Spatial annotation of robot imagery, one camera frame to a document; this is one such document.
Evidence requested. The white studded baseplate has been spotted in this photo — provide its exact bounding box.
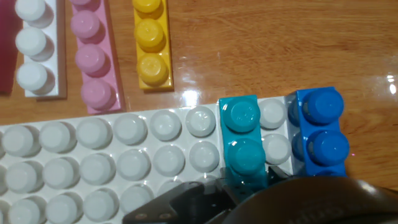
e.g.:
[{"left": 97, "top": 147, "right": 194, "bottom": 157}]
[{"left": 0, "top": 96, "right": 296, "bottom": 224}]

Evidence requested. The white flat four-stud block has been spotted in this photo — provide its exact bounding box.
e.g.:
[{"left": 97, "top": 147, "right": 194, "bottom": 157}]
[{"left": 14, "top": 0, "right": 67, "bottom": 100}]

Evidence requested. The yellow flat four-stud block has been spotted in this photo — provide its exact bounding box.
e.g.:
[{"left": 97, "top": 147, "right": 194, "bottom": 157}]
[{"left": 132, "top": 0, "right": 175, "bottom": 92}]

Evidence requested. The pink flat four-stud block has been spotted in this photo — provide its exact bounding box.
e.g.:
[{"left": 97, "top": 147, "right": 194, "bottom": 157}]
[{"left": 68, "top": 0, "right": 125, "bottom": 114}]

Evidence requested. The blue four-stud block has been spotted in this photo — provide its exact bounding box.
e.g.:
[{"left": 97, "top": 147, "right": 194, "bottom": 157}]
[{"left": 287, "top": 86, "right": 351, "bottom": 178}]

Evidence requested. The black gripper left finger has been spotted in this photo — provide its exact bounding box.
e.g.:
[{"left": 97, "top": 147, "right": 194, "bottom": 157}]
[{"left": 123, "top": 169, "right": 240, "bottom": 224}]

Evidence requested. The teal four-stud block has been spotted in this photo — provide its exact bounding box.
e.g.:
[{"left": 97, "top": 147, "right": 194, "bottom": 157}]
[{"left": 219, "top": 95, "right": 270, "bottom": 192}]

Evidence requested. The magenta three-stud block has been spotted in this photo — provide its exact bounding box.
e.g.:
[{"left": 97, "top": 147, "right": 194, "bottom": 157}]
[{"left": 0, "top": 0, "right": 19, "bottom": 94}]

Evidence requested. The varnished wooden board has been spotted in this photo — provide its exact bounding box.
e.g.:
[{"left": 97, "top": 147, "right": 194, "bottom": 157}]
[{"left": 0, "top": 0, "right": 398, "bottom": 191}]

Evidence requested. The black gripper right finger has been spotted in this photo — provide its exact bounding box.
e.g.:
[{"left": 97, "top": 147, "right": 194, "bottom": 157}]
[{"left": 223, "top": 166, "right": 398, "bottom": 224}]

